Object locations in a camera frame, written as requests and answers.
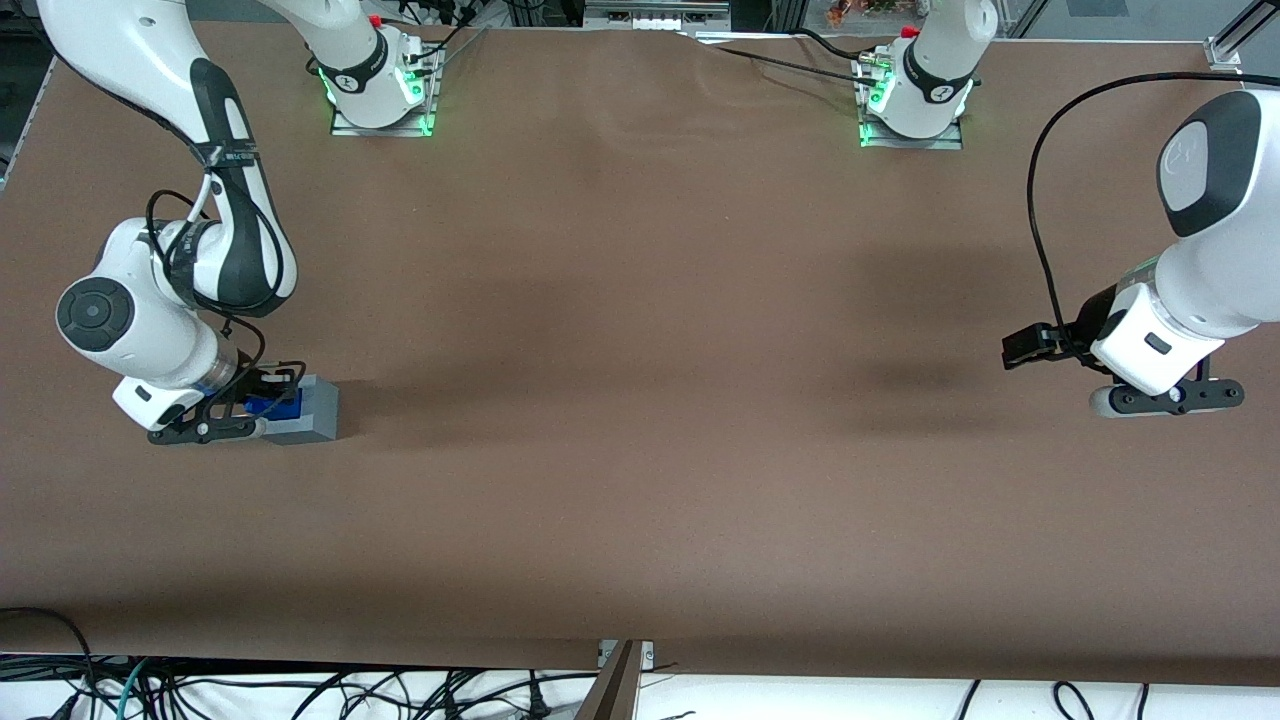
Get gray cube base with socket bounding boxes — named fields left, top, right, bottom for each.
left=255, top=375, right=339, bottom=445

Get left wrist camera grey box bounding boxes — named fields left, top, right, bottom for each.
left=1090, top=378, right=1246, bottom=419

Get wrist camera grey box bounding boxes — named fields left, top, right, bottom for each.
left=148, top=415, right=267, bottom=447
left=1090, top=378, right=1246, bottom=419

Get black cables at right base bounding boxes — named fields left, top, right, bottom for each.
left=398, top=0, right=493, bottom=76

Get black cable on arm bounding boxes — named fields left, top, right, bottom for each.
left=1028, top=72, right=1280, bottom=351
left=30, top=0, right=293, bottom=401

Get aluminium profile post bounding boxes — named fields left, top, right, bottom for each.
left=575, top=640, right=643, bottom=720

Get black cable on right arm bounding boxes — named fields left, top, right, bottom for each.
left=30, top=0, right=293, bottom=401

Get teal floor cable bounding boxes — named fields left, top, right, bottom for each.
left=113, top=658, right=153, bottom=720

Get long black table cable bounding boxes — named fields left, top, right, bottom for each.
left=712, top=44, right=883, bottom=89

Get black floor cable loop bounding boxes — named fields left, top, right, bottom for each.
left=0, top=607, right=98, bottom=720

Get short black table cable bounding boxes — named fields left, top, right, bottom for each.
left=793, top=28, right=873, bottom=65

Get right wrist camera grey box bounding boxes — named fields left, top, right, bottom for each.
left=148, top=415, right=267, bottom=447

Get aluminium corner profile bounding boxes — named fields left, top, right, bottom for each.
left=1205, top=0, right=1280, bottom=73

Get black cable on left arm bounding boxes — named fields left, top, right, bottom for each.
left=1028, top=72, right=1280, bottom=351

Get silver background frame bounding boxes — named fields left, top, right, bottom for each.
left=583, top=0, right=733, bottom=31

